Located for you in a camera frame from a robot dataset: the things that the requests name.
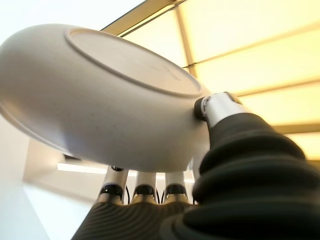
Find beige ceramic plate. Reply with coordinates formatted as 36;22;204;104
0;23;213;173

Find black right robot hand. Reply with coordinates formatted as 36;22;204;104
71;91;320;240

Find window frame bars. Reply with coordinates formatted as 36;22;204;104
99;0;320;135

